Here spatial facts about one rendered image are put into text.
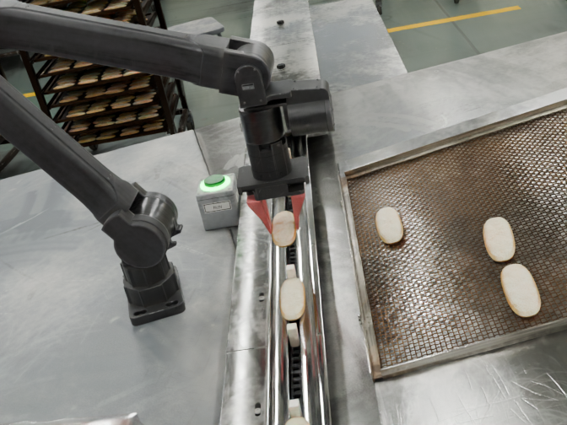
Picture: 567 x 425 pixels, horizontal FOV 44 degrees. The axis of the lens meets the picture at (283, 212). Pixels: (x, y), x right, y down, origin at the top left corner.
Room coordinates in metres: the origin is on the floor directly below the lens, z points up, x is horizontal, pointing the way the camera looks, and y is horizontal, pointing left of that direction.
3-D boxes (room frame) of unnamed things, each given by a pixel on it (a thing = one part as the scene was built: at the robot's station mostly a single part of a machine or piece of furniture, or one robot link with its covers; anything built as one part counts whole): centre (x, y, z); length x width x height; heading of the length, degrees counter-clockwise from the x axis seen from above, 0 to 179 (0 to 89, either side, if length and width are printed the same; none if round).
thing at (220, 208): (1.16, 0.11, 0.84); 0.08 x 0.08 x 0.11; 85
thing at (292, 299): (0.83, 0.01, 0.86); 0.10 x 0.04 x 0.01; 175
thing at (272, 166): (0.91, 0.00, 1.04); 0.10 x 0.07 x 0.07; 85
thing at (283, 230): (0.91, 0.00, 0.93); 0.10 x 0.04 x 0.01; 175
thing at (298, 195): (0.91, 0.00, 0.97); 0.07 x 0.07 x 0.09; 85
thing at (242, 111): (0.91, 0.00, 1.10); 0.07 x 0.06 x 0.07; 80
